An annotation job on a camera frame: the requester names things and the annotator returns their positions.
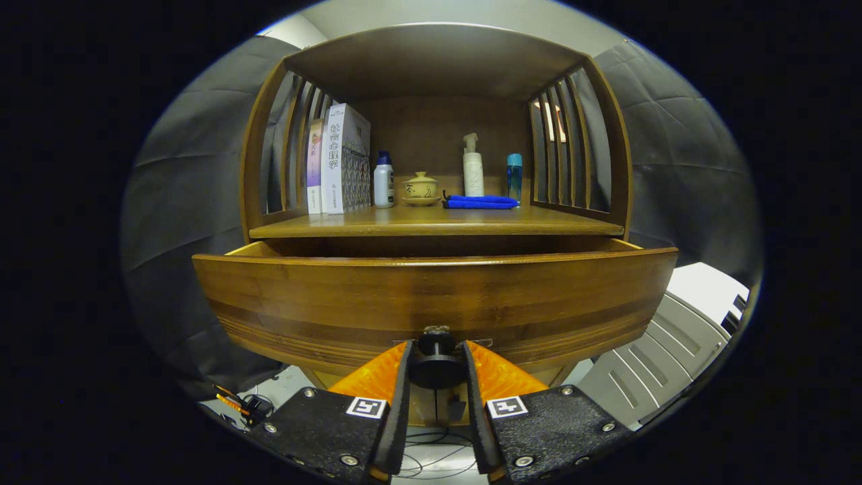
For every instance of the black backdrop cloth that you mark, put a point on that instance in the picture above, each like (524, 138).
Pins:
(195, 188)

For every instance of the white storage unit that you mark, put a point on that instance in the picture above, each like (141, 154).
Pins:
(646, 357)

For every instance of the wooden countertop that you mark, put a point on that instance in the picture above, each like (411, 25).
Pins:
(431, 221)

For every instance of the wooden drawer with black knob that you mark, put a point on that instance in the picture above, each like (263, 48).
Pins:
(431, 296)

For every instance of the blue folded cloth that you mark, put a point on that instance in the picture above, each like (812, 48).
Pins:
(481, 201)

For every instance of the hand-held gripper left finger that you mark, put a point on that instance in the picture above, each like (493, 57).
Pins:
(397, 417)

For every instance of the wooden cabinet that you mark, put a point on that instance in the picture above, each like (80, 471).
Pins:
(431, 60)

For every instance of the white pump bottle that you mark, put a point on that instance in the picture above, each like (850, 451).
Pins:
(473, 172)

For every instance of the purple book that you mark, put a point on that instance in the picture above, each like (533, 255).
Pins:
(314, 168)

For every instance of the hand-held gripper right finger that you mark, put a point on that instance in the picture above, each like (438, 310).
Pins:
(475, 417)

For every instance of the wooden cabinet door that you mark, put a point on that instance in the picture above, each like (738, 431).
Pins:
(423, 407)
(450, 407)

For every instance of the white bottle with blue cap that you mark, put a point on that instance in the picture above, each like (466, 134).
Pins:
(384, 185)

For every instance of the white book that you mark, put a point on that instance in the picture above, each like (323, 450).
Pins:
(343, 162)

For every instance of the orange and black tool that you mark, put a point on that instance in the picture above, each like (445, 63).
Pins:
(232, 404)

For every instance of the blue transparent bottle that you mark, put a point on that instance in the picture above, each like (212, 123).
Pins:
(514, 178)

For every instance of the yellow lidded teacup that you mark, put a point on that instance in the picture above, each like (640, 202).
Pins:
(421, 187)

